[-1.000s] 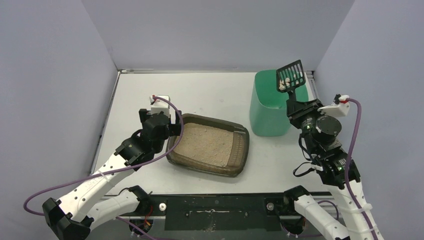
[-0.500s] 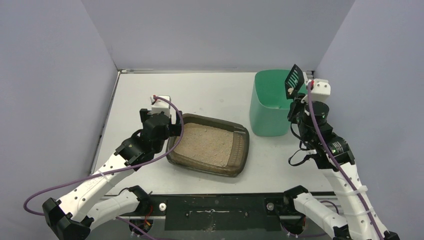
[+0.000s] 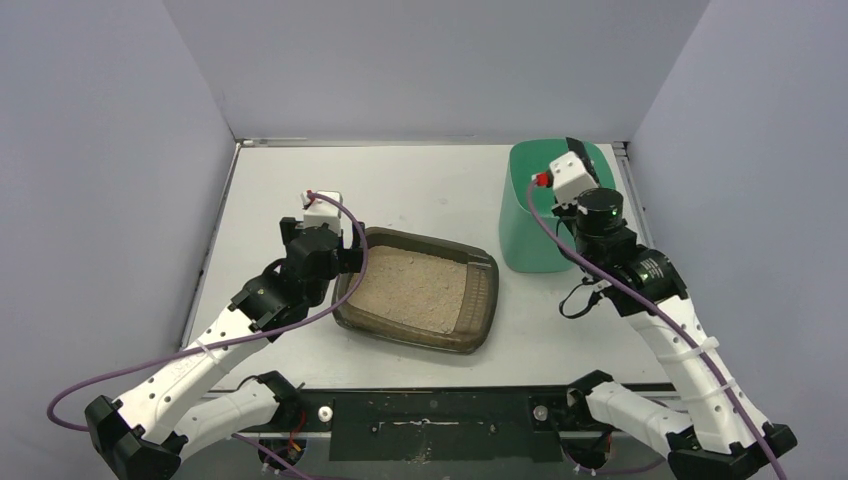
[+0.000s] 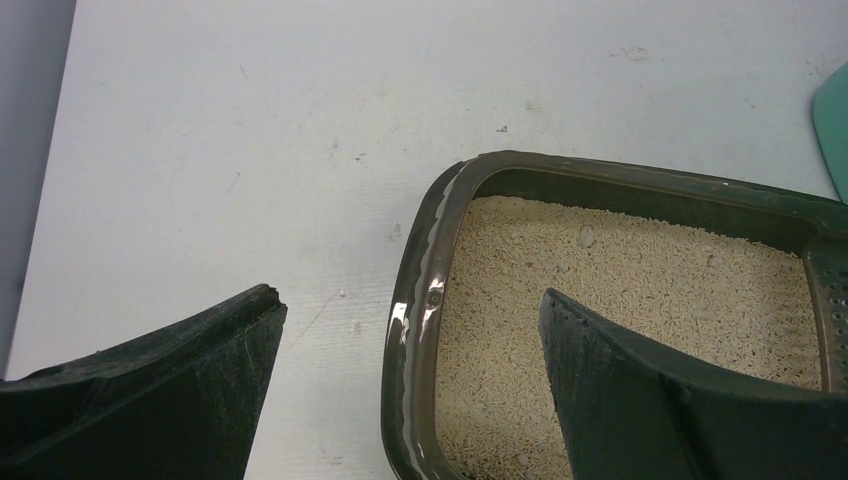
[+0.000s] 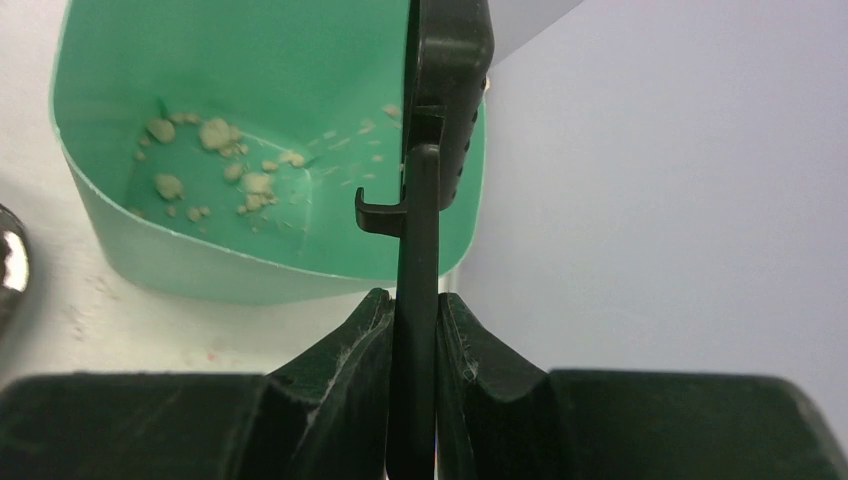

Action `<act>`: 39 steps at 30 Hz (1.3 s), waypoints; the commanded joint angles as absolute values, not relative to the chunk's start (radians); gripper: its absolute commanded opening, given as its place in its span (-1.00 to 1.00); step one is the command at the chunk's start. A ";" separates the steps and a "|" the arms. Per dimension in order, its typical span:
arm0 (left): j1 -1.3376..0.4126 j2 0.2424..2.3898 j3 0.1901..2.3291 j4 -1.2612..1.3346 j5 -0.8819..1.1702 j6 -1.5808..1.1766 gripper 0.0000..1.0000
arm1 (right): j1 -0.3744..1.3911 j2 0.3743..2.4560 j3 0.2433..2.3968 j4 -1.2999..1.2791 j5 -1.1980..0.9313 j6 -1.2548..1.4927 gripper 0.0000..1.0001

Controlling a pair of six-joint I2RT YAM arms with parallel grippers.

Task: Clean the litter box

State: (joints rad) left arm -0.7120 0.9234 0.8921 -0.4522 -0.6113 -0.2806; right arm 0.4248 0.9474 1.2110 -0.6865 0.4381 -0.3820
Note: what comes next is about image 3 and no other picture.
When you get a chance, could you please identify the green plastic bin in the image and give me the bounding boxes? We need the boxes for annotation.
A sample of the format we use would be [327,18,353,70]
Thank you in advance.
[498,137,616,274]

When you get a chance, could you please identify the black slotted litter scoop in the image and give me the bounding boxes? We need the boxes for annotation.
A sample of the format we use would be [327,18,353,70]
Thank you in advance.
[565,137,601,187]

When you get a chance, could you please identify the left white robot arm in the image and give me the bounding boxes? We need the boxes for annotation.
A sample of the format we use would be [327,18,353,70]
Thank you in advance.
[84,217,365,479]

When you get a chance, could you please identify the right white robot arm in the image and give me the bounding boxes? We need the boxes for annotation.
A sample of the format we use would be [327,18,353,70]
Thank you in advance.
[567,188,798,479]

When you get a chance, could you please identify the beige cat litter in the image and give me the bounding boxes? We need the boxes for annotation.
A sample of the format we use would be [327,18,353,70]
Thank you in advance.
[349,245,467,334]

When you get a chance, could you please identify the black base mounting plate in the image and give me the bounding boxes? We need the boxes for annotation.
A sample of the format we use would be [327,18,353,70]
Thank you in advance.
[231,387,631,463]

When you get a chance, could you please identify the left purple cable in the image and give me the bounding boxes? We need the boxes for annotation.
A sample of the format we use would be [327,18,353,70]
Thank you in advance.
[46,192,370,433]

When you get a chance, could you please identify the purple cable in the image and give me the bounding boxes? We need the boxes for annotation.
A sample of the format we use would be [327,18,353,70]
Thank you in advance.
[526,173,793,480]
[46,192,370,433]

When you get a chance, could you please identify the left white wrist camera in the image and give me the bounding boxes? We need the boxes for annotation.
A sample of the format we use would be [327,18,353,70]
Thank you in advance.
[300,190,343,236]

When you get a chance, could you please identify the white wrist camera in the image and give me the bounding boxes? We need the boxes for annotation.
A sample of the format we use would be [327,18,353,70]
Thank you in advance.
[300,190,343,236]
[532,151,600,206]

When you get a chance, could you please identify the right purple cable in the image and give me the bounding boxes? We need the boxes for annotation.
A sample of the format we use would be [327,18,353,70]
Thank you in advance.
[526,173,793,480]

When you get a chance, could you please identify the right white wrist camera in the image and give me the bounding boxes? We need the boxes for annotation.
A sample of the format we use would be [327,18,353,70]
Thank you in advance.
[532,151,600,206]

